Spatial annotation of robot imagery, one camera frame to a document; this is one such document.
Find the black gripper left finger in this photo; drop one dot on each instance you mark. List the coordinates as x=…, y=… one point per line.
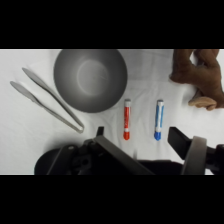
x=100, y=151

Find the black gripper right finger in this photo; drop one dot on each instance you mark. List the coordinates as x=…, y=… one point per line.
x=186, y=150

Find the blue pen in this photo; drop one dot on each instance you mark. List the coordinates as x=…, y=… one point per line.
x=159, y=120

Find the red pen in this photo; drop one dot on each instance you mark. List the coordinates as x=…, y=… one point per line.
x=126, y=119

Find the silver metal tongs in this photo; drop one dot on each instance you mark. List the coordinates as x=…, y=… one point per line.
x=50, y=100

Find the grey metal bowl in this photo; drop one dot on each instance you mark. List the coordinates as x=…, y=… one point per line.
x=90, y=80

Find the brown plush toy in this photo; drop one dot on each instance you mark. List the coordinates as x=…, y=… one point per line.
x=200, y=76

